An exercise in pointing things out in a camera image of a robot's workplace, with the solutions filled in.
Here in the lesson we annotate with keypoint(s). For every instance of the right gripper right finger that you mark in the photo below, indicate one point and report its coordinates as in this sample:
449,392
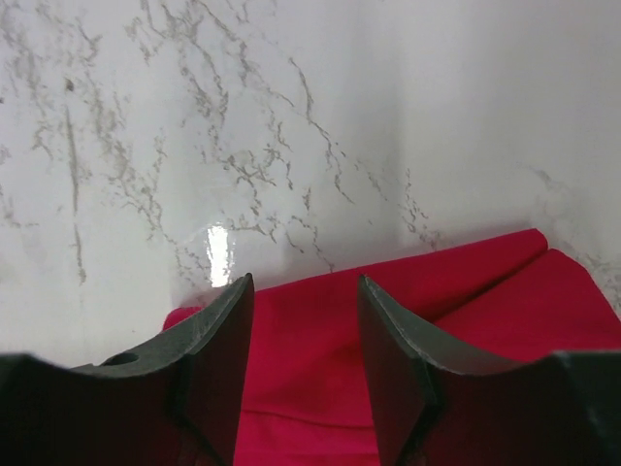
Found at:
437,400

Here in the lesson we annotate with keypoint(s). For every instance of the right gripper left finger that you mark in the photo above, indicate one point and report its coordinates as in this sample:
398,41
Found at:
199,364

